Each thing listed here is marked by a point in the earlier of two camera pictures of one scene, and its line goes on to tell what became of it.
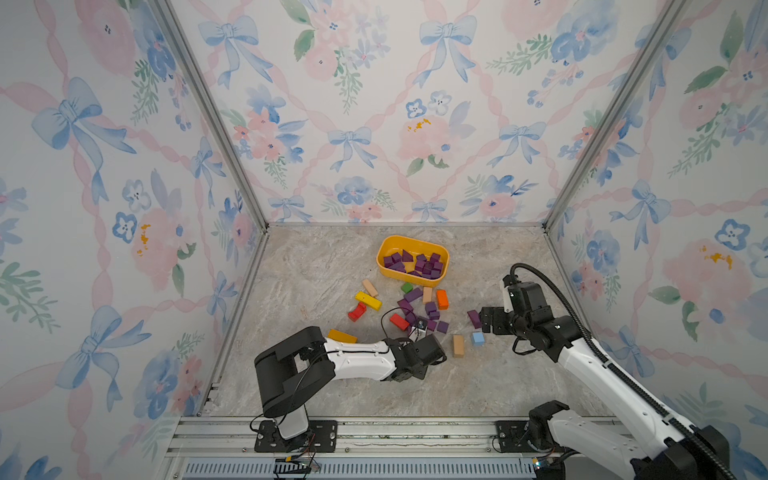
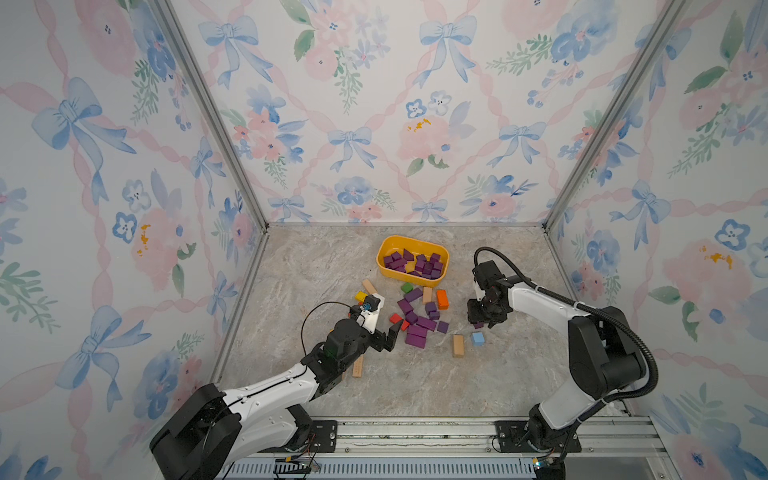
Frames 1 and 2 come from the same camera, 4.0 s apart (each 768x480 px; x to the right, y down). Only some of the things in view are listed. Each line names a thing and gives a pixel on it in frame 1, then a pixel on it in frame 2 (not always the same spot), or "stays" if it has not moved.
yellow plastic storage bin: (412, 260) stays
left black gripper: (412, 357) → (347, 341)
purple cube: (420, 262) stays
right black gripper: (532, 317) → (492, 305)
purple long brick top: (413, 295) stays
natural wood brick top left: (370, 288) stays
